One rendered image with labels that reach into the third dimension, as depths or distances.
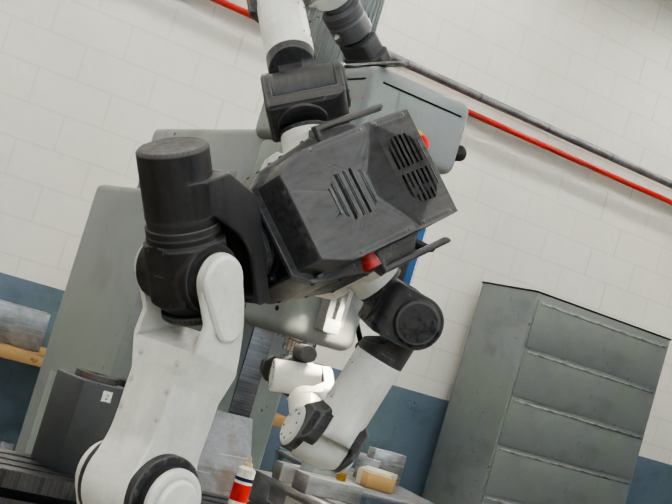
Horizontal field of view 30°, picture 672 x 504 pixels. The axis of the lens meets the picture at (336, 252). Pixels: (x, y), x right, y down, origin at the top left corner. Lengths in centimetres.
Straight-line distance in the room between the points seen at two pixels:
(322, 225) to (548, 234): 671
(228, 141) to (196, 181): 118
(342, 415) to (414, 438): 599
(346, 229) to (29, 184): 497
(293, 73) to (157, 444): 71
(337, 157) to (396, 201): 12
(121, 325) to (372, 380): 96
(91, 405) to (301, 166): 78
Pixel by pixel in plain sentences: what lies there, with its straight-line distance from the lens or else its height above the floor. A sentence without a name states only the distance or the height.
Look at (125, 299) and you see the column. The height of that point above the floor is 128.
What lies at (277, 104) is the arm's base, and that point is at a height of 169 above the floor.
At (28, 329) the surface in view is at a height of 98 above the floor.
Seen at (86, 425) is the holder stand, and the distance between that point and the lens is 254.
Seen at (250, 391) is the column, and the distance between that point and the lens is 314.
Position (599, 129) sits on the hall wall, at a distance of 892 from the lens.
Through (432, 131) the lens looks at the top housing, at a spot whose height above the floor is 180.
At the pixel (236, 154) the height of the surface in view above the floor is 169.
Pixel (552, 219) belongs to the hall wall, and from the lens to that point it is 867.
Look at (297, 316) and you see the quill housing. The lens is 264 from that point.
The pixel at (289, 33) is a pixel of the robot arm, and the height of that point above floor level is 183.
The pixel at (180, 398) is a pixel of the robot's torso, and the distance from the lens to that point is 197.
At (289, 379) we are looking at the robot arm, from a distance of 249.
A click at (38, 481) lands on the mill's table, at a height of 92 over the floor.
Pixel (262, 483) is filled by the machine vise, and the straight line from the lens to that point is 288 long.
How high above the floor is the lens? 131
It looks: 4 degrees up
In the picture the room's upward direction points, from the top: 17 degrees clockwise
